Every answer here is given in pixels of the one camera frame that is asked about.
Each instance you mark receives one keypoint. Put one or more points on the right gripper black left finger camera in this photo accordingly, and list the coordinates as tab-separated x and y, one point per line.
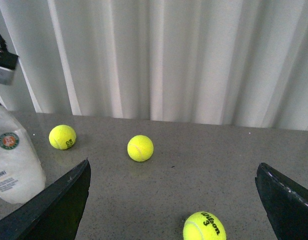
55	213

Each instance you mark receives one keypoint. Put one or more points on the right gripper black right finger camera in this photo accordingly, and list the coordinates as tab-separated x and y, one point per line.
285	202

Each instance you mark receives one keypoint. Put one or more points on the clear Wilson tennis can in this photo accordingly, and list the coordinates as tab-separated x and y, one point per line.
21	174

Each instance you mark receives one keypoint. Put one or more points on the middle tennis ball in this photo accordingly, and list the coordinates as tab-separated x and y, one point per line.
62	137

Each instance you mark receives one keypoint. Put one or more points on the tennis ball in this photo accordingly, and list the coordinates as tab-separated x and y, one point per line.
203	226
140	148
62	137

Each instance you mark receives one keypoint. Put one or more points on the far right tennis ball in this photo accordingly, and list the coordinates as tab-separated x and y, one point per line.
203	226

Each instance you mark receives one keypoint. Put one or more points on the white pleated curtain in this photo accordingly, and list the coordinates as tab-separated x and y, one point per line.
224	62

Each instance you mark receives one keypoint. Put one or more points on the grey camera box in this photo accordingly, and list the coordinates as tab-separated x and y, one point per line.
8	63

